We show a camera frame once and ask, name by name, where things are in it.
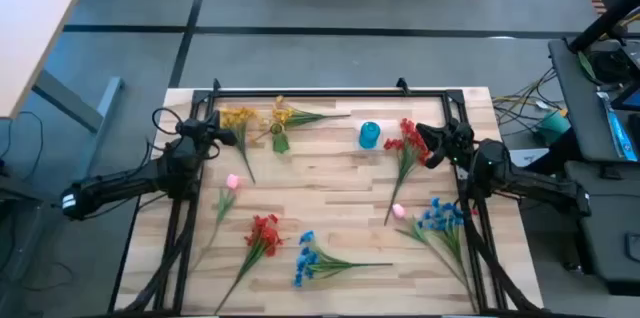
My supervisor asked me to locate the blue flat strip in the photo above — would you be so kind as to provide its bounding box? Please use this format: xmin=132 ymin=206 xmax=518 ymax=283
xmin=596 ymin=90 xmax=640 ymax=163

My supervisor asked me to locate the grey side desk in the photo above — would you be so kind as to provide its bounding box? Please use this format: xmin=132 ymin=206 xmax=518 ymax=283
xmin=547 ymin=37 xmax=640 ymax=164

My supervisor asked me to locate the pink artificial tulip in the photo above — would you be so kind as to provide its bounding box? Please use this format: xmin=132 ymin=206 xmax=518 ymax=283
xmin=391 ymin=202 xmax=469 ymax=289
xmin=189 ymin=172 xmax=241 ymax=272

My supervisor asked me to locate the black metal table frame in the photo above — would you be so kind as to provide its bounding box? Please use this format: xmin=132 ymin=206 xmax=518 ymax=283
xmin=107 ymin=77 xmax=551 ymax=317

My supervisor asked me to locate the blue glass vase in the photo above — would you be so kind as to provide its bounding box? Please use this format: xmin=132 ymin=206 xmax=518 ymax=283
xmin=358 ymin=121 xmax=382 ymax=150

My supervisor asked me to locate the coiled black cable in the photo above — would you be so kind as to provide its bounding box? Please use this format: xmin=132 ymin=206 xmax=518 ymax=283
xmin=587 ymin=50 xmax=634 ymax=84

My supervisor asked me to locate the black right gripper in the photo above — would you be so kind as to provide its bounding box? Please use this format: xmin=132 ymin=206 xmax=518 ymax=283
xmin=416 ymin=118 xmax=476 ymax=170

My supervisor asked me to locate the dark tablet screen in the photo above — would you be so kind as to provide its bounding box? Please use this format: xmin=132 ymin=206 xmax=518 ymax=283
xmin=610 ymin=80 xmax=640 ymax=112

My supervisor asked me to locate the grey side table leg frame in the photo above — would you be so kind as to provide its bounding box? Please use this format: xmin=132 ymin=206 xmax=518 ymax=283
xmin=32 ymin=68 xmax=125 ymax=183

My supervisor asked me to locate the white paper sheet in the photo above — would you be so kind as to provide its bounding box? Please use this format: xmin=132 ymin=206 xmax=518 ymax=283
xmin=505 ymin=147 xmax=551 ymax=168

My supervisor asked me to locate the dark grey chair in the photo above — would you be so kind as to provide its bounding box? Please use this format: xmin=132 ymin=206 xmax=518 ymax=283
xmin=564 ymin=160 xmax=640 ymax=297

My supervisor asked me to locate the yellow cable bundle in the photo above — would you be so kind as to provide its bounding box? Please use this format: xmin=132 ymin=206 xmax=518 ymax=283
xmin=492 ymin=66 xmax=569 ymax=132

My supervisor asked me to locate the teal cup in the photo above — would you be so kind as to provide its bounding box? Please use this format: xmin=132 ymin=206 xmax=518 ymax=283
xmin=537 ymin=110 xmax=571 ymax=147

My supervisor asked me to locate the black diagonal pole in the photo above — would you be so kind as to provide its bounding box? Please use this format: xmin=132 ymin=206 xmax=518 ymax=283
xmin=568 ymin=0 xmax=640 ymax=53

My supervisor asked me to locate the yellow artificial flower bunch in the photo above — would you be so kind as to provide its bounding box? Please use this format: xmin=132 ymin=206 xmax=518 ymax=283
xmin=252 ymin=95 xmax=351 ymax=144
xmin=219 ymin=106 xmax=259 ymax=185

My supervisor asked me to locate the red artificial flower bunch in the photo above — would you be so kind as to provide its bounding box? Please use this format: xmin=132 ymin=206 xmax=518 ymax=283
xmin=214 ymin=213 xmax=286 ymax=315
xmin=383 ymin=117 xmax=431 ymax=227

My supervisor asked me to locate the light wood side table top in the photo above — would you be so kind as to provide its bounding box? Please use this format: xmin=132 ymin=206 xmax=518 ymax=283
xmin=0 ymin=0 xmax=86 ymax=120

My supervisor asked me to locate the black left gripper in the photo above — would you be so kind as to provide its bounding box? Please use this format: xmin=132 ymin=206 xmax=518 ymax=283
xmin=172 ymin=109 xmax=239 ymax=157

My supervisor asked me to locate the green glass vase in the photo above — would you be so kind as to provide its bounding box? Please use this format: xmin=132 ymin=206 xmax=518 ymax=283
xmin=271 ymin=122 xmax=292 ymax=155

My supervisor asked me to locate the green strap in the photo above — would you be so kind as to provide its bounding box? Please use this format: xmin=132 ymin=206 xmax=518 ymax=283
xmin=577 ymin=50 xmax=596 ymax=82

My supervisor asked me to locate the black hanging cable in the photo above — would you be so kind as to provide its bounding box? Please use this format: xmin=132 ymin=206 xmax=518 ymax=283
xmin=0 ymin=110 xmax=45 ymax=184

